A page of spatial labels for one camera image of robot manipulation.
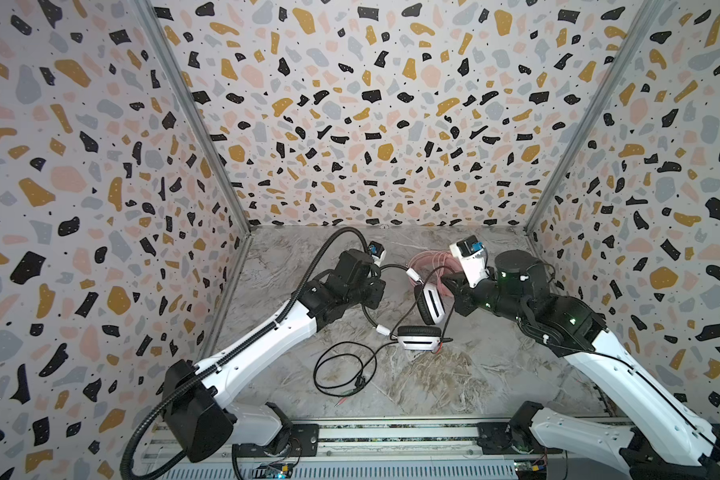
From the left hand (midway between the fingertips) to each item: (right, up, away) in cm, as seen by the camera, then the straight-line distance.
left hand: (381, 277), depth 75 cm
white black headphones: (+11, -6, -9) cm, 15 cm away
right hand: (+12, +2, -12) cm, 17 cm away
